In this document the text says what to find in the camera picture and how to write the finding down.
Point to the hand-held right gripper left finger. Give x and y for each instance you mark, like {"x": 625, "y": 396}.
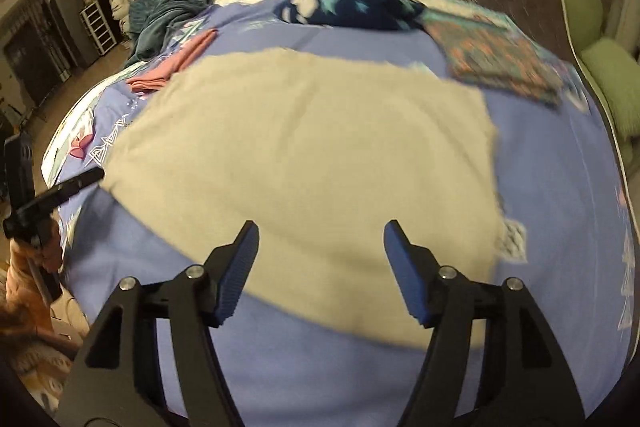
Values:
{"x": 235, "y": 277}

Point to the navy star-print cloth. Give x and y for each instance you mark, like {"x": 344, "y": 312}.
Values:
{"x": 350, "y": 7}

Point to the folded floral cloth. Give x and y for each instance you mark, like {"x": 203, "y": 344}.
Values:
{"x": 495, "y": 57}

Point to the white plush toy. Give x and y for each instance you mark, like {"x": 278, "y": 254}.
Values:
{"x": 119, "y": 12}

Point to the blue printed blanket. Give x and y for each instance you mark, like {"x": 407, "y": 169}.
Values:
{"x": 550, "y": 187}

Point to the white shelf rack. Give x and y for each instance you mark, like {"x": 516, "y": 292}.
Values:
{"x": 100, "y": 29}

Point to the dark cabinet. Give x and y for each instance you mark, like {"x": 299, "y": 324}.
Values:
{"x": 70, "y": 27}

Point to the folded pink cloth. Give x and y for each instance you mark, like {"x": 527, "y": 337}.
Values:
{"x": 175, "y": 62}

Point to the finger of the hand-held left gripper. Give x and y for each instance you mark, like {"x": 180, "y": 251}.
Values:
{"x": 75, "y": 187}

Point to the beige fleece garment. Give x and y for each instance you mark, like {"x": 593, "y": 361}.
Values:
{"x": 310, "y": 147}

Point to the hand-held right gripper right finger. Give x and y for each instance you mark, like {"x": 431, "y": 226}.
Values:
{"x": 405, "y": 277}

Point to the teal blanket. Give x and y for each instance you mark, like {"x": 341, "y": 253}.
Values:
{"x": 160, "y": 19}

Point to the green pillow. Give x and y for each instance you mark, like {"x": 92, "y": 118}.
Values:
{"x": 617, "y": 82}
{"x": 580, "y": 12}

